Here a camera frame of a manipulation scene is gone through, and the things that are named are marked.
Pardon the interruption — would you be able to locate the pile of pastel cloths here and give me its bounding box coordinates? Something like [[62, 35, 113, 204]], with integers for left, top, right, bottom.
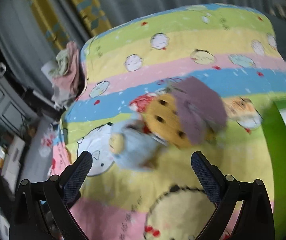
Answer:
[[41, 41, 84, 109]]

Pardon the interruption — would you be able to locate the white cabinet with drawers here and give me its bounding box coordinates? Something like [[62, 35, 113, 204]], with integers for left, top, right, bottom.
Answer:
[[0, 49, 37, 136]]

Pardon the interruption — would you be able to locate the mauve folded cloth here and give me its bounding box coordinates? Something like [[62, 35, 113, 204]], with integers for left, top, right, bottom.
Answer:
[[170, 76, 227, 145]]

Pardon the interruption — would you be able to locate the light blue plush toy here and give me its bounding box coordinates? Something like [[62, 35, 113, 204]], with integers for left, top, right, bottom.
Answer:
[[109, 113, 167, 172]]

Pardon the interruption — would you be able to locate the green rimmed white bin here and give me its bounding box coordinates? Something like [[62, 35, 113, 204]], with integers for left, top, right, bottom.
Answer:
[[262, 99, 286, 239]]

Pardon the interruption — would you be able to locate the grey yellow curtain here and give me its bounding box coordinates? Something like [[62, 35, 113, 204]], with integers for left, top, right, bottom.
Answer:
[[0, 0, 286, 95]]

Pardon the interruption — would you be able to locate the orange cookie plush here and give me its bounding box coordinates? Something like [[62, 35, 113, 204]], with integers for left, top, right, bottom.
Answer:
[[145, 93, 213, 148]]

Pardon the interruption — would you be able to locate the colourful striped cartoon blanket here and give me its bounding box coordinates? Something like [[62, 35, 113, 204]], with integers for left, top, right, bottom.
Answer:
[[52, 3, 286, 239]]

